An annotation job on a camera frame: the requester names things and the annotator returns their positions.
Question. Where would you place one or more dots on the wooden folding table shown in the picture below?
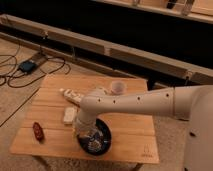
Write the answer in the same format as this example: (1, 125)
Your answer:
(133, 136)

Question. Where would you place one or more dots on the black ceramic bowl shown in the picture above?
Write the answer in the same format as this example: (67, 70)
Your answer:
(98, 142)

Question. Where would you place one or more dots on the red oblong object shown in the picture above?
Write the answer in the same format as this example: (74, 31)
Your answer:
(38, 131)

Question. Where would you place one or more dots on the white rectangular sponge block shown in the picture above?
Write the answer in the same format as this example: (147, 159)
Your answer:
(69, 115)

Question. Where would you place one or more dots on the blue power adapter box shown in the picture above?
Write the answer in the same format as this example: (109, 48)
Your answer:
(27, 67)

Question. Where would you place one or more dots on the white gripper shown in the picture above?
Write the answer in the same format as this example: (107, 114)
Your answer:
(83, 130)

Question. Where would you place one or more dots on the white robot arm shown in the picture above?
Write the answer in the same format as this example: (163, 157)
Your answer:
(194, 103)

